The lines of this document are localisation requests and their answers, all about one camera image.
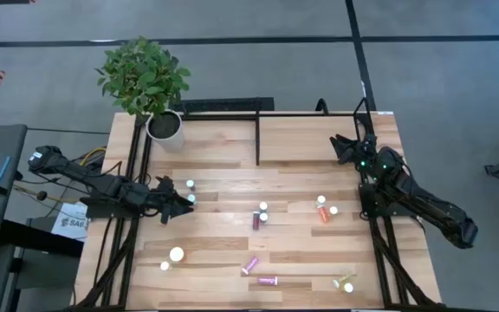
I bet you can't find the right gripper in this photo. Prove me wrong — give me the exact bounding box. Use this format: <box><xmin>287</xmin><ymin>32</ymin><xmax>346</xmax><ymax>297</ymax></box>
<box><xmin>329</xmin><ymin>133</ymin><xmax>379</xmax><ymax>166</ymax></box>

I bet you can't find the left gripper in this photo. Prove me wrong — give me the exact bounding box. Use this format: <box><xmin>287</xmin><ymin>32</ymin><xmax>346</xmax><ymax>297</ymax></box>
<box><xmin>145</xmin><ymin>176</ymin><xmax>195</xmax><ymax>225</ymax></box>

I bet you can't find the white printed paper sign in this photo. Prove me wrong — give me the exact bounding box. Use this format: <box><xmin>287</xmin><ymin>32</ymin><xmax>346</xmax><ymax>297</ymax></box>
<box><xmin>51</xmin><ymin>201</ymin><xmax>90</xmax><ymax>242</ymax></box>

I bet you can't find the green plant in white pot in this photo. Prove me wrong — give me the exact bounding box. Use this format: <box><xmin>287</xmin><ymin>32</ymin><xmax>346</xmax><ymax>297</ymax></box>
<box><xmin>94</xmin><ymin>36</ymin><xmax>192</xmax><ymax>153</ymax></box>

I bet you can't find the black side table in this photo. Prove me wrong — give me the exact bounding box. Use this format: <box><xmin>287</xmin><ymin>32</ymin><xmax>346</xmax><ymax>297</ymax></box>
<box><xmin>0</xmin><ymin>218</ymin><xmax>85</xmax><ymax>259</ymax></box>

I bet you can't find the black aluminium table frame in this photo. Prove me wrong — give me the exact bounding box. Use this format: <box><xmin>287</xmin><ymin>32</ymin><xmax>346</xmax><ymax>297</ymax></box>
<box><xmin>72</xmin><ymin>110</ymin><xmax>445</xmax><ymax>311</ymax></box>

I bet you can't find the black wire shelf frame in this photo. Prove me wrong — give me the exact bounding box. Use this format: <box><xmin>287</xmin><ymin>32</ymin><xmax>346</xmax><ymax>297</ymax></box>
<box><xmin>179</xmin><ymin>97</ymin><xmax>376</xmax><ymax>166</ymax></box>

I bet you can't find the yellow cable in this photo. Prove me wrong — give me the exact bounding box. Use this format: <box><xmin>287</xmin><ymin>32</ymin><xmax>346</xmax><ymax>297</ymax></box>
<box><xmin>79</xmin><ymin>146</ymin><xmax>107</xmax><ymax>168</ymax></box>

